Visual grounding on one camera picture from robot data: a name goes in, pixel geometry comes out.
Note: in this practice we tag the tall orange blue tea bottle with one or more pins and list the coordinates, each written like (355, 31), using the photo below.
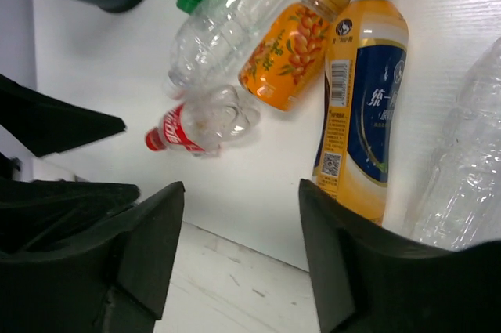
(363, 71)

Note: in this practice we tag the clear crushed bottle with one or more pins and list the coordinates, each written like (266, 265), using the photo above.
(462, 193)

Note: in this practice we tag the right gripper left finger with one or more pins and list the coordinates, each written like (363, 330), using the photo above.
(86, 257)

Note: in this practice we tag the clear bottle white cap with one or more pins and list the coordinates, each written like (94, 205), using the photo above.
(216, 38)

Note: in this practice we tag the small orange floral bottle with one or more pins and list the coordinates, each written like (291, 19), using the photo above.
(291, 55)

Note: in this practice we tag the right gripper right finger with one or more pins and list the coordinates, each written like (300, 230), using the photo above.
(367, 279)

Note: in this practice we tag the red label cola bottle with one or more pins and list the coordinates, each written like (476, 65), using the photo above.
(205, 120)

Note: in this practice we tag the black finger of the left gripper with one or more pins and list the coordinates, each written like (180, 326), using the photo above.
(45, 125)

